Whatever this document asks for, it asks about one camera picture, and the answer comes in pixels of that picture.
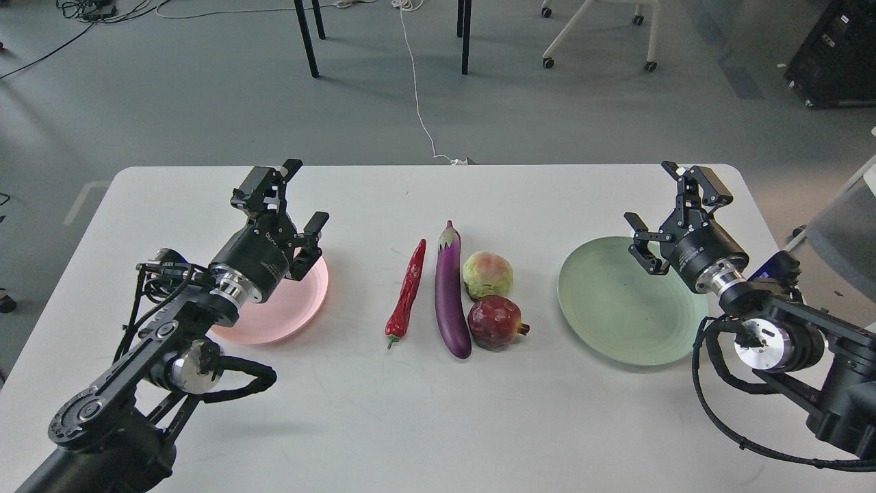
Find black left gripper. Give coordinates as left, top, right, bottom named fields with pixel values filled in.
left=209, top=159, right=331, bottom=305

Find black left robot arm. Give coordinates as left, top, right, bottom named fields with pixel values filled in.
left=18, top=159, right=329, bottom=492

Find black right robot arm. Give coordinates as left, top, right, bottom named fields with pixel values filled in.
left=625, top=160, right=875, bottom=473

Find black table legs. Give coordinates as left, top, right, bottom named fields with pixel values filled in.
left=293, top=0, right=473, bottom=79

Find green-pink guava fruit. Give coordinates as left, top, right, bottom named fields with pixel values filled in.
left=462, top=251, right=514, bottom=301

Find green plate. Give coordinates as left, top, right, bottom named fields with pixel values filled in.
left=557, top=236, right=709, bottom=367

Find black equipment case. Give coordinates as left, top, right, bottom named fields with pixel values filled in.
left=784, top=1, right=875, bottom=108

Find white rolling chair base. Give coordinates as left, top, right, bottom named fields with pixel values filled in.
left=541, top=0, right=662, bottom=73

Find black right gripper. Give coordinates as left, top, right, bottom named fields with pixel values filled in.
left=623, top=160, right=749, bottom=294

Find purple eggplant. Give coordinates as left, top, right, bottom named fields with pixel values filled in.
left=434, top=220, right=472, bottom=359

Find red pomegranate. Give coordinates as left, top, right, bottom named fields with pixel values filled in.
left=468, top=294, right=530, bottom=351

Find black floor cables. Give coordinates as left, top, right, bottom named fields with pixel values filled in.
left=0, top=0, right=165, bottom=80

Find white cable on floor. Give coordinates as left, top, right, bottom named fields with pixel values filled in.
left=391, top=0, right=469, bottom=166

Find red chili pepper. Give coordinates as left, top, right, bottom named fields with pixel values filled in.
left=384, top=238, right=428, bottom=350

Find pink plate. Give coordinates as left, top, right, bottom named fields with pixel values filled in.
left=209, top=257, right=329, bottom=344

